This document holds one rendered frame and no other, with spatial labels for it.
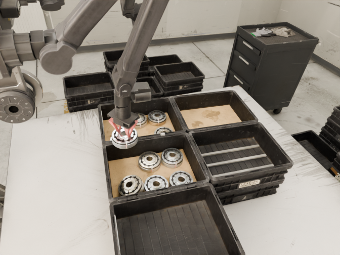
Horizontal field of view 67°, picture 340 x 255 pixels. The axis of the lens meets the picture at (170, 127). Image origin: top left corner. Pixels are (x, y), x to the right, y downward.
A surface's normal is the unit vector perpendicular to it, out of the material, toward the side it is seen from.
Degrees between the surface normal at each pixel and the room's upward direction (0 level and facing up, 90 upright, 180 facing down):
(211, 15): 90
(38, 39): 10
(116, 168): 0
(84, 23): 98
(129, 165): 0
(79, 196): 0
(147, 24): 99
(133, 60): 94
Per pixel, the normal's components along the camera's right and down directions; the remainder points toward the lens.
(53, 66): 0.34, 0.76
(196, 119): 0.07, -0.75
